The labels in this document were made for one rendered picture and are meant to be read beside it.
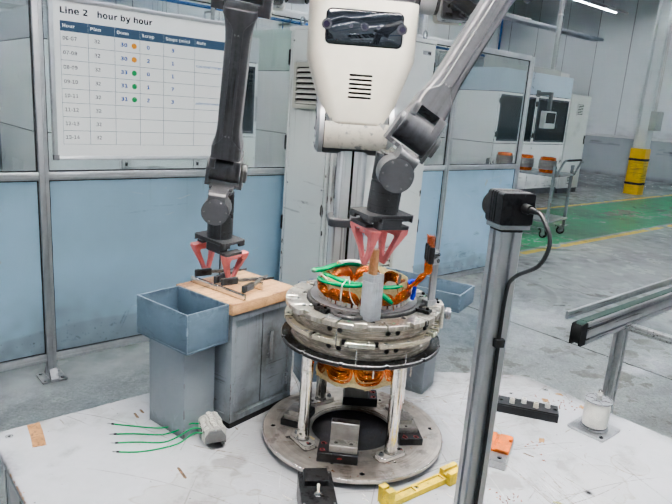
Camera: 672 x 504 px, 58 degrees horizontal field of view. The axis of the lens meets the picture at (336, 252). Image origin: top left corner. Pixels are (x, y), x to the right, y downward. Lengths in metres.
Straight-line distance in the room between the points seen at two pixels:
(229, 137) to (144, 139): 2.08
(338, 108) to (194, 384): 0.77
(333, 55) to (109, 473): 1.08
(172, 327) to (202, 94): 2.35
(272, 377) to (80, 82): 2.12
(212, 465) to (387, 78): 1.01
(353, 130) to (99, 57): 1.88
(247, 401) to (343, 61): 0.86
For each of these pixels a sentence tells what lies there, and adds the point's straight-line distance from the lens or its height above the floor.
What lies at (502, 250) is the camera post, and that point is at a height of 1.33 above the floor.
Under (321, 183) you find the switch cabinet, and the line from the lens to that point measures 3.46.
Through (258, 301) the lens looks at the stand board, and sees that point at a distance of 1.32.
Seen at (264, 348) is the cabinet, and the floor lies 0.94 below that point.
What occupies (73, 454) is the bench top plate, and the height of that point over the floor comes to 0.78.
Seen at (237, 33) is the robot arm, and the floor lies 1.60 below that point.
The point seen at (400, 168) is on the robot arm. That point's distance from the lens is 0.98.
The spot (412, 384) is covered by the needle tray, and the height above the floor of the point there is 0.80.
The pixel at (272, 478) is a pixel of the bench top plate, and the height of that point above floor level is 0.78.
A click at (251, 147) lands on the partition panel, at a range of 3.71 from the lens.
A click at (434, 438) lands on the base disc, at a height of 0.80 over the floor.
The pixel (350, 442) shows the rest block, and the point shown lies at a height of 0.84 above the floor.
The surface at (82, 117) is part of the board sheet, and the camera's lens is 3.23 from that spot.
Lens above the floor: 1.48
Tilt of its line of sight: 14 degrees down
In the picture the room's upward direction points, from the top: 4 degrees clockwise
